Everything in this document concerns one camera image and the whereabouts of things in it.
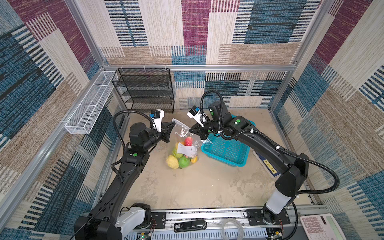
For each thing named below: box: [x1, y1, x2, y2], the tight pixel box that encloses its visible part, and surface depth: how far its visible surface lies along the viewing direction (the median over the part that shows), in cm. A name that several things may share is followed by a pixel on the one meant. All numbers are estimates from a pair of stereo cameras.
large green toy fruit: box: [178, 156, 190, 168], surface depth 89 cm
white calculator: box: [300, 213, 347, 240], surface depth 71 cm
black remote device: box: [174, 219, 208, 233], surface depth 72 cm
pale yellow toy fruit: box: [166, 154, 179, 169], surface depth 88 cm
